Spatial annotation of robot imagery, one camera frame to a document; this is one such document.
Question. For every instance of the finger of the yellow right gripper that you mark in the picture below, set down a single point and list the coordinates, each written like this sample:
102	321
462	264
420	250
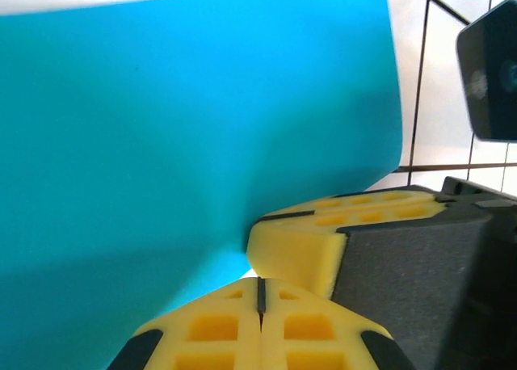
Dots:
363	200
295	253

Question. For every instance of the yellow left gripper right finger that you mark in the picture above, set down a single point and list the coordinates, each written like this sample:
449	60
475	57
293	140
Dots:
311	337

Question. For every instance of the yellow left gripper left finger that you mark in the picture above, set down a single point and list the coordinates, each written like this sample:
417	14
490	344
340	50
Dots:
210	333

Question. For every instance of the teal cloth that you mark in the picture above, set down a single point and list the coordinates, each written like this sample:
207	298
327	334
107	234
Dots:
161	123

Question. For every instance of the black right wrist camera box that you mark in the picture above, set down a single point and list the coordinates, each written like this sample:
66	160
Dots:
488	83

